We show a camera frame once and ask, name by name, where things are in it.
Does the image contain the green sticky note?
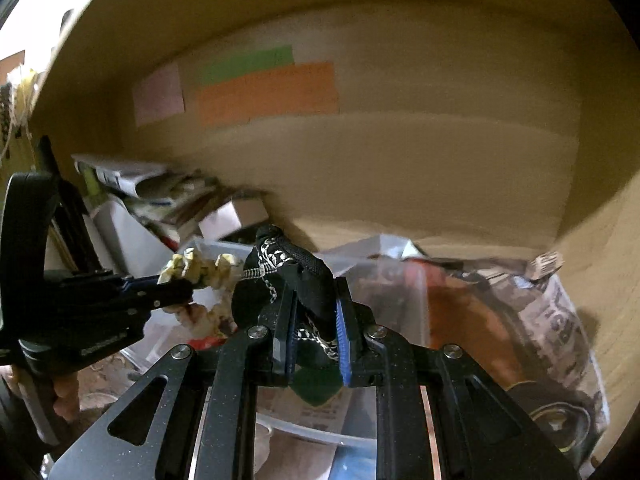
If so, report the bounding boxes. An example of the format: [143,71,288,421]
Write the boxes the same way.
[201,46,294,86]

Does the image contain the orange sticky note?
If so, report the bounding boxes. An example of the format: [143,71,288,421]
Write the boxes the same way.
[198,62,338,127]

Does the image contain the orange car newspaper sheet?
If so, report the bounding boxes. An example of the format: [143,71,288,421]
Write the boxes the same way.
[319,233,612,470]

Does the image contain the floral yellow white scrunchie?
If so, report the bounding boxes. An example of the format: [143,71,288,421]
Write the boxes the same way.
[157,248,243,341]

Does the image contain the white paper sheet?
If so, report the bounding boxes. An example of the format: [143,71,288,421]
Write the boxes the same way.
[91,200,174,278]

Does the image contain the person's hand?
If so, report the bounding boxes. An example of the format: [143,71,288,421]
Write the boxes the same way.
[1,365,79,422]

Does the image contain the yellow green sponge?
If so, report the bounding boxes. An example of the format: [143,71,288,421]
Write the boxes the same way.
[290,367,343,408]

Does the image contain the small white cardboard box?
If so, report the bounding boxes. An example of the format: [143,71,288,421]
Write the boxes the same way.
[198,198,269,240]

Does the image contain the pink sticky note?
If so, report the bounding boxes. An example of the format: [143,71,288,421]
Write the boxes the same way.
[132,62,186,127]

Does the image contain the black patterned-trim fabric pouch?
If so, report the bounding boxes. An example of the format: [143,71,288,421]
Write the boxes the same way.
[231,224,338,366]

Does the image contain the clear plastic storage bin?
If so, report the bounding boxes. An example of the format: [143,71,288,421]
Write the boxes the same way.
[119,237,432,480]

